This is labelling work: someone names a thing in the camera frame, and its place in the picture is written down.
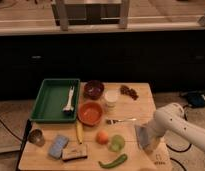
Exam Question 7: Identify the grey-blue towel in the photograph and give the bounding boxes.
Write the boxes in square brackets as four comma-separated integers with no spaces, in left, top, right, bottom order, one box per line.
[135,125,149,149]

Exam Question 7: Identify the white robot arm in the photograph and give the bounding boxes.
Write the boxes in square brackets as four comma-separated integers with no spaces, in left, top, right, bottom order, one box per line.
[140,103,205,152]

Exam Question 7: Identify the white paper cup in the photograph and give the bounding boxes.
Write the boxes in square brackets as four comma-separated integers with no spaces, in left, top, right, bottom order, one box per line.
[104,90,119,107]

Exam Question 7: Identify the small metal cup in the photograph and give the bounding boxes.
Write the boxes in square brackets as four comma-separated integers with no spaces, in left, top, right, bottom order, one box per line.
[28,129,45,147]

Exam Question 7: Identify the green chili pepper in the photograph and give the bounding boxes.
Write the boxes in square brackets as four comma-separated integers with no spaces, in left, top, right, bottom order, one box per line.
[98,154,128,169]

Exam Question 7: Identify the green apple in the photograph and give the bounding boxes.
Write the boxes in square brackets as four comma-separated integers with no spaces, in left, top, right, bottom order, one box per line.
[108,135,125,152]

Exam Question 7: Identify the silver fork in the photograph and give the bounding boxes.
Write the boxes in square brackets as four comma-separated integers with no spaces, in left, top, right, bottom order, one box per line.
[106,118,136,125]

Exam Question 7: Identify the orange peach fruit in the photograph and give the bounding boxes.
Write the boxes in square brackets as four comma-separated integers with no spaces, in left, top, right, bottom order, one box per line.
[95,130,109,145]

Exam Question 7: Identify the black device on floor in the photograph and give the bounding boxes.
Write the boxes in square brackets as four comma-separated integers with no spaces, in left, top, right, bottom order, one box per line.
[180,91,205,108]

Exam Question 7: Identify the orange bowl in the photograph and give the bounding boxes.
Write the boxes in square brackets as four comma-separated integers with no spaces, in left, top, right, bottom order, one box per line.
[78,102,103,126]

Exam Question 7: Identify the yellow banana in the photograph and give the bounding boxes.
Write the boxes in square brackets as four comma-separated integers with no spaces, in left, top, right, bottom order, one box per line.
[76,120,83,144]

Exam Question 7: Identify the dark red bowl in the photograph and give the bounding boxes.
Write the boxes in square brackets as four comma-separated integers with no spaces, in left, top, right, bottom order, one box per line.
[83,80,104,100]

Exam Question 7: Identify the blue sponge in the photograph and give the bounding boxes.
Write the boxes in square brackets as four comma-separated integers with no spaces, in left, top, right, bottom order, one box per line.
[48,135,69,159]

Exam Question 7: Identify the green plastic tray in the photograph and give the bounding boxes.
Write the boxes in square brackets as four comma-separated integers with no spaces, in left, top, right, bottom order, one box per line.
[30,78,80,123]

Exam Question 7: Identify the black cable right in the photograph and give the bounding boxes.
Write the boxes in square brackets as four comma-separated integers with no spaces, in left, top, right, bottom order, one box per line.
[165,104,193,171]

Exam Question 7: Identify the wooden stool frame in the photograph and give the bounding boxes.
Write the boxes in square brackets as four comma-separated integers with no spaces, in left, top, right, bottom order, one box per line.
[51,0,130,30]

